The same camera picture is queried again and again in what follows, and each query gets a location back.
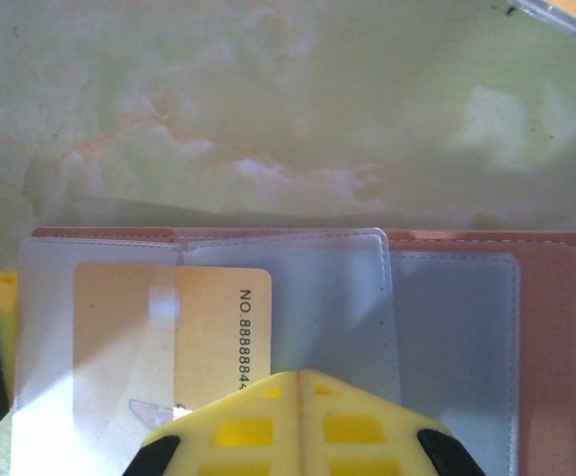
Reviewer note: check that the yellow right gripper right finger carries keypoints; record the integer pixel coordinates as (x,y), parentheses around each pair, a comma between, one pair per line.
(367,436)

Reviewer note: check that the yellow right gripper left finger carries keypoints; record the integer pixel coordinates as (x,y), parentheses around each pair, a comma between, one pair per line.
(248,426)

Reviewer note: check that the pink leather card holder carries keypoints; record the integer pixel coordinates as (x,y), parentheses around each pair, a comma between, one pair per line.
(555,347)

